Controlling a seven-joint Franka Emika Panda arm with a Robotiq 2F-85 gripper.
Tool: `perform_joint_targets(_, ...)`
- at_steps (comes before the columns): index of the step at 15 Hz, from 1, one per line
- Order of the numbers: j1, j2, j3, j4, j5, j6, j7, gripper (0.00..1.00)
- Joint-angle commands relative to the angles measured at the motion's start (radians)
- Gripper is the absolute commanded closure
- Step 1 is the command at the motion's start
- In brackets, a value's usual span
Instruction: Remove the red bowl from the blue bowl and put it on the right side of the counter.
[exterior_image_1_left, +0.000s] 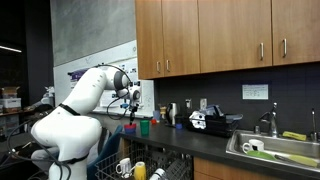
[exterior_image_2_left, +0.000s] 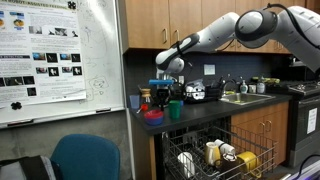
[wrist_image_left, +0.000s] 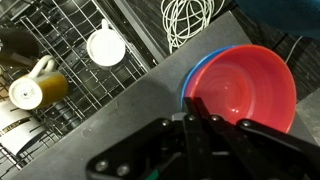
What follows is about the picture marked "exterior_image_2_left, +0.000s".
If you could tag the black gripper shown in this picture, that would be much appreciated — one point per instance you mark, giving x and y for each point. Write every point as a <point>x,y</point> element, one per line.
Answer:
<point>163,91</point>

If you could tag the red plastic bowl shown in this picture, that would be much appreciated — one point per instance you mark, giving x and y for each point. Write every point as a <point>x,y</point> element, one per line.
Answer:
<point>153,114</point>

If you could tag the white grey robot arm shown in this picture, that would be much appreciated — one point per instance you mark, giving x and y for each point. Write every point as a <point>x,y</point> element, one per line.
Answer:
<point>266,26</point>

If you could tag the blue plastic bowl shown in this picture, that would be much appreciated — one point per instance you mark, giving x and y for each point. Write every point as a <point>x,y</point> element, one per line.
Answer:
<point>154,122</point>

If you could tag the green plastic cup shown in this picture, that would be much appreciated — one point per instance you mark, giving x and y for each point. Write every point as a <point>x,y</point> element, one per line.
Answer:
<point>174,110</point>

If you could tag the small red scoop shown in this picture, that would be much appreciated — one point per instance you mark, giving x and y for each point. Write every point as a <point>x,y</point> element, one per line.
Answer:
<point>144,107</point>

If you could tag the glass carafe with wood collar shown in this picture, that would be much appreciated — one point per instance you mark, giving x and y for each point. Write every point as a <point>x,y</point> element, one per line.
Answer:
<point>145,94</point>

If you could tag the translucent blue cup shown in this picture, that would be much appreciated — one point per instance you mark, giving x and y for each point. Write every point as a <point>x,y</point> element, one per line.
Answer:
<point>134,101</point>

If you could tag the black dish drying rack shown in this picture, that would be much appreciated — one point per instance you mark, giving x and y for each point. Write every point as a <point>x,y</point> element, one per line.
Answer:
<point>200,93</point>

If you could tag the plain white mug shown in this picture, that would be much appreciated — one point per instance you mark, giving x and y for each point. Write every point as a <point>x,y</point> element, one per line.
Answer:
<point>186,163</point>

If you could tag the mustard mug with white base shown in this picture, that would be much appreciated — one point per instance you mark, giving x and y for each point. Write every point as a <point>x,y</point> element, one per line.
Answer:
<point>211,153</point>

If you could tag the white mug with black band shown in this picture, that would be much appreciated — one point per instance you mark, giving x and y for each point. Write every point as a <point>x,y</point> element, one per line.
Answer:
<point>226,148</point>

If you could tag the whiteboard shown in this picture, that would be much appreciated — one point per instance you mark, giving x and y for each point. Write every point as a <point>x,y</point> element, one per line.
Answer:
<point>103,50</point>

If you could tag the steel sink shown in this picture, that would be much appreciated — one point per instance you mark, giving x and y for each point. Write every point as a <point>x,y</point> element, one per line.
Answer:
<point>245,97</point>

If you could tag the white soap dispenser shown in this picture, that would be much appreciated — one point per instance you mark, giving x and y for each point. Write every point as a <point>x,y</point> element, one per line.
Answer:
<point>244,88</point>

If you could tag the dark mug with white base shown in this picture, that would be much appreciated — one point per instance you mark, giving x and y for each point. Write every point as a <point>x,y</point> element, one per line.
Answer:
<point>230,165</point>

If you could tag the blue office chair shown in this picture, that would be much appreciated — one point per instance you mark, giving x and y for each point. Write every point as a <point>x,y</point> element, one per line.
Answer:
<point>86,158</point>

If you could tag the yellow mug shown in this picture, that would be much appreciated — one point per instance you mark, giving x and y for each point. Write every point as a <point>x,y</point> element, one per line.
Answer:
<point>248,160</point>

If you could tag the wooden base cabinet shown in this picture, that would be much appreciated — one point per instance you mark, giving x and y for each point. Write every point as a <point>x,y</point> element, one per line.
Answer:
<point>266,133</point>

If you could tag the research poster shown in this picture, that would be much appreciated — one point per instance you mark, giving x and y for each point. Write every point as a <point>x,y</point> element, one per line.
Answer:
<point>40,43</point>

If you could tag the black stove oven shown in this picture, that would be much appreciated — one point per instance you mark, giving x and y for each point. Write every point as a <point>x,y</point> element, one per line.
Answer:
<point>305,113</point>

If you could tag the black flower magnet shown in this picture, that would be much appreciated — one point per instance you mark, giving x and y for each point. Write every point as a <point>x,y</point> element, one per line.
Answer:
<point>16,105</point>

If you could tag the white oven notice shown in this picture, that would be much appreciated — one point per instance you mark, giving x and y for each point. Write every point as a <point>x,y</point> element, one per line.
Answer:
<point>312,120</point>

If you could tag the grey black backpack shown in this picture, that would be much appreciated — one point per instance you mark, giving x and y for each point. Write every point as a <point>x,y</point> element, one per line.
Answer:
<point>23,170</point>

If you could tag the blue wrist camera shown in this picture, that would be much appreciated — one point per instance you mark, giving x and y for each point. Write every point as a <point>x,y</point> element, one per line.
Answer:
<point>161,82</point>

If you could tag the white wall outlet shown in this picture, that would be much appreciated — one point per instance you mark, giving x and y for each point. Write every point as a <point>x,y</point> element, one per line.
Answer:
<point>181,80</point>

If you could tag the white wall note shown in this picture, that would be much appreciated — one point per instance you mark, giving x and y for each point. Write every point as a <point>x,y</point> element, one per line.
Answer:
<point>209,69</point>

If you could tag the wooden wall cabinets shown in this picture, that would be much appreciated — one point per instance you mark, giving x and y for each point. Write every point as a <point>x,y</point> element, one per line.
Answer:
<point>146,23</point>

